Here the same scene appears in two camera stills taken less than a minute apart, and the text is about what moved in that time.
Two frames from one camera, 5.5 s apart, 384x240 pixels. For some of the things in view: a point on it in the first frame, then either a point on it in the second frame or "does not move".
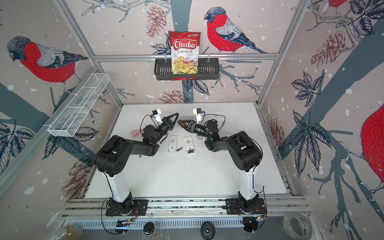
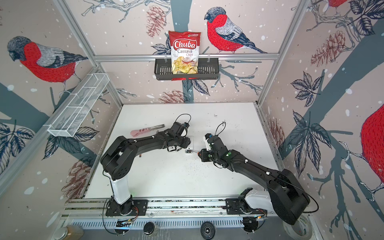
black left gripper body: [166, 125] → [182, 142]
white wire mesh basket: [67, 121] does not move
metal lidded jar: [69, 232] does not move
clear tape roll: [297, 226] does not move
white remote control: [189, 144] does not move
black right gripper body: [194, 126] → [208, 156]
